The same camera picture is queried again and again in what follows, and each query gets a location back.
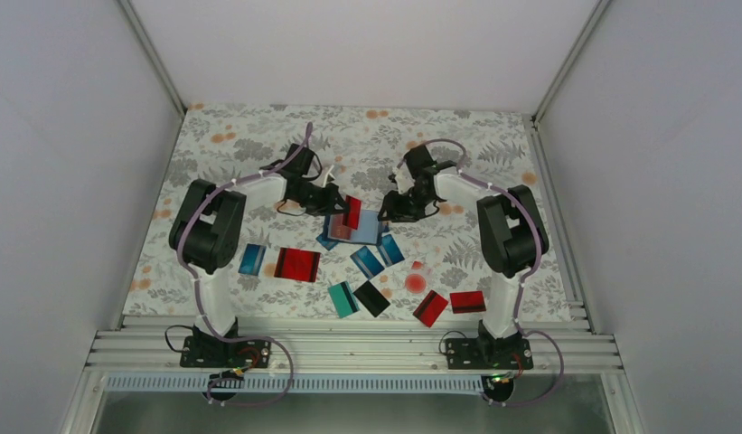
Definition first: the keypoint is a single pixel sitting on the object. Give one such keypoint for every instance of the blue card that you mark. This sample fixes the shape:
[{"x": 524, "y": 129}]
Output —
[
  {"x": 389, "y": 251},
  {"x": 252, "y": 260},
  {"x": 328, "y": 244},
  {"x": 367, "y": 262}
]

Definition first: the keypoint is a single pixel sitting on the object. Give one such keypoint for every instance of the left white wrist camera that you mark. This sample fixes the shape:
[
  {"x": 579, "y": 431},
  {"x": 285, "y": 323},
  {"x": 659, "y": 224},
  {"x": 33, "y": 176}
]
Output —
[{"x": 327, "y": 176}]

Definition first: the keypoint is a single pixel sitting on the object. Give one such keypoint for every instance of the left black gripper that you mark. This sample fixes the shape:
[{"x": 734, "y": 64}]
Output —
[{"x": 326, "y": 207}]

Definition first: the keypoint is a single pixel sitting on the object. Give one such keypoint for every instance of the red card black stripe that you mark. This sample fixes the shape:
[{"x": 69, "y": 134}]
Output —
[{"x": 338, "y": 231}]

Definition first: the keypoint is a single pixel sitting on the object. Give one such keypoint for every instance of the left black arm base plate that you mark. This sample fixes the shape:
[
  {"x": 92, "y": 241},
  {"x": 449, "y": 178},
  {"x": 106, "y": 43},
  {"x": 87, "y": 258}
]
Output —
[{"x": 208, "y": 352}]

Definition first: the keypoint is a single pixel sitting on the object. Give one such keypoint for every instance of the white card red circle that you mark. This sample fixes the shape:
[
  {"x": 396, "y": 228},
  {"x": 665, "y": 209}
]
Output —
[{"x": 416, "y": 280}]

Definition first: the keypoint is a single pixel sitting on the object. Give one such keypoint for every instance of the blue card centre right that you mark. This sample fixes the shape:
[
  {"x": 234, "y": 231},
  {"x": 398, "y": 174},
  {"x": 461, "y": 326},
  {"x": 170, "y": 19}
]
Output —
[{"x": 389, "y": 251}]

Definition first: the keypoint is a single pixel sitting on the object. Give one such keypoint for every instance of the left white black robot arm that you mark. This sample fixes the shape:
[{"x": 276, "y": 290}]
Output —
[{"x": 205, "y": 235}]

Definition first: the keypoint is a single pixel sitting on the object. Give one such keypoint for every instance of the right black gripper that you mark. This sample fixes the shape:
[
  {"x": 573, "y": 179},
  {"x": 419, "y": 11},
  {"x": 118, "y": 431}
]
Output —
[{"x": 396, "y": 211}]

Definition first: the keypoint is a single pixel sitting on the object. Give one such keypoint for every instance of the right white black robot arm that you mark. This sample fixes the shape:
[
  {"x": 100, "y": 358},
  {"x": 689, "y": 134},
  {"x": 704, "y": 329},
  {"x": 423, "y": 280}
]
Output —
[{"x": 512, "y": 237}]

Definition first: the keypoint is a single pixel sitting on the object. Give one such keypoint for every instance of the red card overlapping stack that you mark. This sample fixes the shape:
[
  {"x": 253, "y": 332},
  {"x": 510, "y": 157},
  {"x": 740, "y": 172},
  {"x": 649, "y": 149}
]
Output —
[{"x": 306, "y": 264}]

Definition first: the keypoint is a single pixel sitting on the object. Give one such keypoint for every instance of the red card upper stack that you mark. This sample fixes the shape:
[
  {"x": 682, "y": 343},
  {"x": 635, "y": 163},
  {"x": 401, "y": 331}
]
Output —
[{"x": 285, "y": 263}]

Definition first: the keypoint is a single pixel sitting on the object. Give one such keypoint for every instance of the floral patterned table mat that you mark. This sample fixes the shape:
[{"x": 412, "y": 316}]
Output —
[{"x": 219, "y": 142}]

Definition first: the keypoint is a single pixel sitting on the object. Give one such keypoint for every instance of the blue card far left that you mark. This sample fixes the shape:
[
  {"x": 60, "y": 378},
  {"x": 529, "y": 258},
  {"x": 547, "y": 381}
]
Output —
[{"x": 252, "y": 260}]

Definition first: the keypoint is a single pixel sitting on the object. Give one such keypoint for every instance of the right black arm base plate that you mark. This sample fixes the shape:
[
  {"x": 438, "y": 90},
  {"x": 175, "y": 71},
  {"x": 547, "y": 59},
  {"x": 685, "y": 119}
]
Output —
[{"x": 464, "y": 354}]

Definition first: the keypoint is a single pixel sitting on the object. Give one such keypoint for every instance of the aluminium front rail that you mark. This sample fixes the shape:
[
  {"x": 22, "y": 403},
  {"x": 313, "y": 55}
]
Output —
[{"x": 392, "y": 352}]

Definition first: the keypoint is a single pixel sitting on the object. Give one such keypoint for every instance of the dark blue card holder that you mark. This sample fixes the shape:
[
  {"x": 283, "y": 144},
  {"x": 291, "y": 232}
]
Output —
[{"x": 369, "y": 231}]

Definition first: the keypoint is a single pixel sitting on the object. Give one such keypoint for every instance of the blue card top centre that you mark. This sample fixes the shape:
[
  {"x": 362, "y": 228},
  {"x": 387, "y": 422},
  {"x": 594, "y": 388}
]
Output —
[{"x": 328, "y": 244}]

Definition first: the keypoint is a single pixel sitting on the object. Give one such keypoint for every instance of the teal card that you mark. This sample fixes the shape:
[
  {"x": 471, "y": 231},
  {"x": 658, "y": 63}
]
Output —
[{"x": 343, "y": 299}]

